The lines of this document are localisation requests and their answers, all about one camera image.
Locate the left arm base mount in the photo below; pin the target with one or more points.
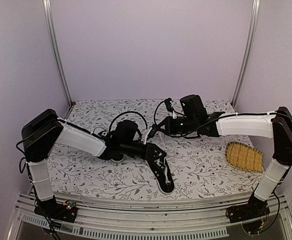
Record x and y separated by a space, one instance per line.
51 209

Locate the left aluminium frame post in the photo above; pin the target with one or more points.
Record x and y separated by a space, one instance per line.
55 49

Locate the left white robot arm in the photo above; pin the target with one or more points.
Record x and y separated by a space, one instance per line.
45 131

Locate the front aluminium rail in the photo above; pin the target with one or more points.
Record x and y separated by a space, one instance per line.
114 219

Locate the black canvas sneaker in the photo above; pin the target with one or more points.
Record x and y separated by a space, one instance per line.
162 175
118 158

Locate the woven bamboo tray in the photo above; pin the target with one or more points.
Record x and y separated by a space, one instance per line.
244 157

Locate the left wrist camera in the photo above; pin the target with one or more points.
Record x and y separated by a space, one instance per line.
149 133

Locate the right aluminium frame post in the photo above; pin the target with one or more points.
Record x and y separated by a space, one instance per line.
247 52

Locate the aluminium frame post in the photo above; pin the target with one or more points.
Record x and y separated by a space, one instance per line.
55 49
247 52

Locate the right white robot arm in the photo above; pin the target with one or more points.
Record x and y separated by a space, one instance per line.
276 125

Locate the floral patterned table mat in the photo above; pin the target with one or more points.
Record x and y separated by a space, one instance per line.
198 166

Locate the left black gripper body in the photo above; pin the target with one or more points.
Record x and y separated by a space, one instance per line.
145 154

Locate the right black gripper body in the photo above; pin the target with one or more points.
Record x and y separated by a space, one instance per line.
177 129

